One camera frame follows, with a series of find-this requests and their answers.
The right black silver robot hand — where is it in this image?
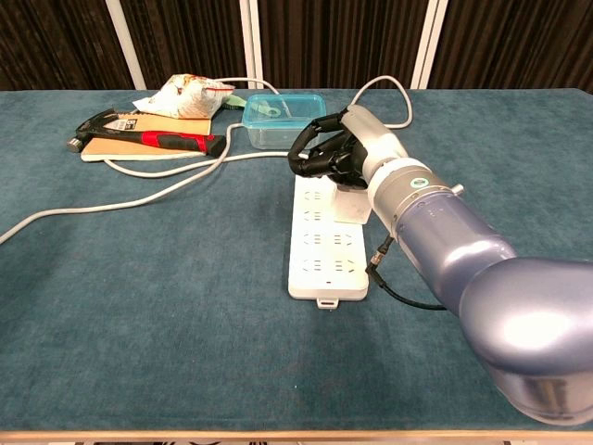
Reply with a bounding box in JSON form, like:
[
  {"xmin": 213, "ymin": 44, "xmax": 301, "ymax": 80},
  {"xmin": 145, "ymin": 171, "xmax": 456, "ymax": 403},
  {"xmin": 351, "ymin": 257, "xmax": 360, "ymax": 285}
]
[{"xmin": 286, "ymin": 104, "xmax": 411, "ymax": 189}]

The white plug adapter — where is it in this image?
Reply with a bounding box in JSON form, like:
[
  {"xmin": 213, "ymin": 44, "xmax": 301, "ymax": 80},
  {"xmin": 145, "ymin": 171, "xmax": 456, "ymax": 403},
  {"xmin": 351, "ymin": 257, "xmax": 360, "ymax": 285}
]
[{"xmin": 333, "ymin": 183, "xmax": 372, "ymax": 225}]

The white power strip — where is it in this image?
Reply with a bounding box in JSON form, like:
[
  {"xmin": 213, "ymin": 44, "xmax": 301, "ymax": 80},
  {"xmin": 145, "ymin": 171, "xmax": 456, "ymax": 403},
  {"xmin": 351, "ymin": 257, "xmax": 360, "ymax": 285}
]
[{"xmin": 286, "ymin": 173, "xmax": 371, "ymax": 309}]

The clear teal-rimmed plastic container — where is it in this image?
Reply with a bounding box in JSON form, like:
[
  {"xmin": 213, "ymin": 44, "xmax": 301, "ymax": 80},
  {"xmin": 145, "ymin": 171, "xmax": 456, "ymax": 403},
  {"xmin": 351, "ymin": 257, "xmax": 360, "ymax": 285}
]
[{"xmin": 241, "ymin": 94, "xmax": 329, "ymax": 150}]

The dark ribbed partition panel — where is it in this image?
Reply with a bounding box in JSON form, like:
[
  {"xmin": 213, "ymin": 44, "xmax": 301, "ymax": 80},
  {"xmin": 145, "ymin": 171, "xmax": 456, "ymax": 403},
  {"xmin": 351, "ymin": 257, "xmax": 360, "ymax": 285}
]
[
  {"xmin": 429, "ymin": 0, "xmax": 593, "ymax": 90},
  {"xmin": 0, "ymin": 0, "xmax": 135, "ymax": 92},
  {"xmin": 257, "ymin": 0, "xmax": 426, "ymax": 90},
  {"xmin": 119, "ymin": 0, "xmax": 252, "ymax": 91}
]

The white printed snack bag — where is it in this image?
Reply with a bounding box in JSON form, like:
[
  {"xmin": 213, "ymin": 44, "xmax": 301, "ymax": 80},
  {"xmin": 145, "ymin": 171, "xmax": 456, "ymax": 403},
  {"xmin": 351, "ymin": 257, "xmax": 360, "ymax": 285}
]
[{"xmin": 132, "ymin": 73, "xmax": 236, "ymax": 121}]

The red black claw hammer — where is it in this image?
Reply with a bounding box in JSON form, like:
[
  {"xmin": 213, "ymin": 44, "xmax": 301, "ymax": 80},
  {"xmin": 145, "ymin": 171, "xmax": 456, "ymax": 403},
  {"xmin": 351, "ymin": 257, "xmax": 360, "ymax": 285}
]
[{"xmin": 64, "ymin": 108, "xmax": 227, "ymax": 158}]

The brown kraft spiral notebook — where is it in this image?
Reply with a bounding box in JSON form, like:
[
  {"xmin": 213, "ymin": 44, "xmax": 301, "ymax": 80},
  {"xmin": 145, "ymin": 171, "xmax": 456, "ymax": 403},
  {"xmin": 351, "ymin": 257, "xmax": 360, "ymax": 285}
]
[{"xmin": 81, "ymin": 110, "xmax": 214, "ymax": 162}]

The blue carpet table mat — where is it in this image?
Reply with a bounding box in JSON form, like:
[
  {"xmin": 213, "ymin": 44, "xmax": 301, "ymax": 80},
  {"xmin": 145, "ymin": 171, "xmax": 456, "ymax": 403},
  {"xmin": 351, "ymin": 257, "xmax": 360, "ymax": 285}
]
[{"xmin": 0, "ymin": 87, "xmax": 593, "ymax": 435}]

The white partition frame post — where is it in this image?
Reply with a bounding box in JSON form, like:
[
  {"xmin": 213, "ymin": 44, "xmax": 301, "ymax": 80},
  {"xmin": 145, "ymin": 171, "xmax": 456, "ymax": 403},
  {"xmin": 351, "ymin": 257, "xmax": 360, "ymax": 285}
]
[
  {"xmin": 105, "ymin": 0, "xmax": 147, "ymax": 91},
  {"xmin": 239, "ymin": 0, "xmax": 265, "ymax": 91},
  {"xmin": 410, "ymin": 0, "xmax": 449, "ymax": 90}
]

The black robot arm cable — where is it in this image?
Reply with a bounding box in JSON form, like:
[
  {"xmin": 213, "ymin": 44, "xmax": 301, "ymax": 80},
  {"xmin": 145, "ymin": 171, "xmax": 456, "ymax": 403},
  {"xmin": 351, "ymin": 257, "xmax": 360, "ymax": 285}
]
[{"xmin": 365, "ymin": 234, "xmax": 448, "ymax": 311}]

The grey power strip cable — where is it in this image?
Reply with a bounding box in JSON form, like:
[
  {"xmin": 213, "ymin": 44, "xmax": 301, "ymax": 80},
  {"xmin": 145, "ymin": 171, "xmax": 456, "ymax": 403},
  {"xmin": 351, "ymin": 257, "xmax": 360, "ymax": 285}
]
[{"xmin": 0, "ymin": 76, "xmax": 414, "ymax": 246}]

